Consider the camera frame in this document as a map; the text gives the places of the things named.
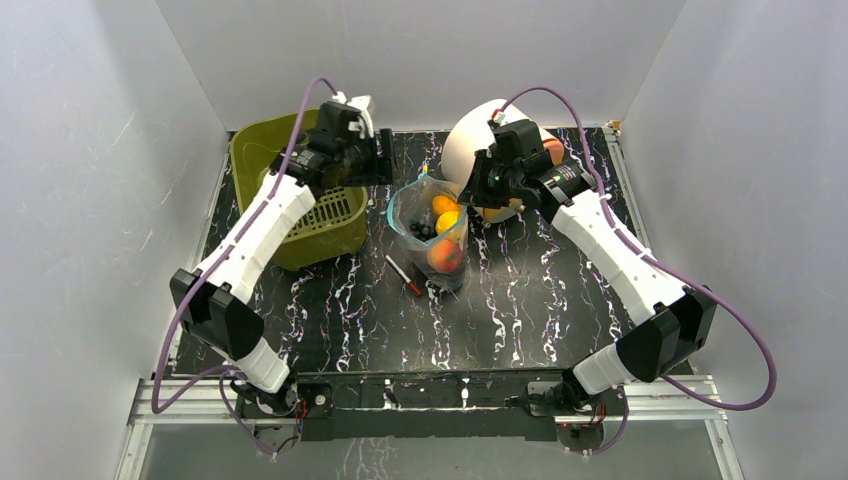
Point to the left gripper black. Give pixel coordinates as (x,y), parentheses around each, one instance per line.
(380,170)

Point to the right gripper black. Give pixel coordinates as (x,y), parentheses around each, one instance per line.
(477,178)

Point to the small orange toy fruit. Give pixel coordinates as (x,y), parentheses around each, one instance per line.
(442,204)

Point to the yellow toy lemon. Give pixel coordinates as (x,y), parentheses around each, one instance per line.
(450,225)

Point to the olive green plastic basket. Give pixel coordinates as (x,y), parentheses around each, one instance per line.
(335,226)

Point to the clear zip top bag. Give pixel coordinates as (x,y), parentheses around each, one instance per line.
(412,203)

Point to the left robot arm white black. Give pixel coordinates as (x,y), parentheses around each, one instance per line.
(336,145)

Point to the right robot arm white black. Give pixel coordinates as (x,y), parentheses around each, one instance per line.
(671,319)

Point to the red white marker pen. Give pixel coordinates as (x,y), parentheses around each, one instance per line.
(407,280)

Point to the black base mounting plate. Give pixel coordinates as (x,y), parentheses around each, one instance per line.
(424,404)

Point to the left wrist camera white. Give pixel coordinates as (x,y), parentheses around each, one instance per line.
(363,123)

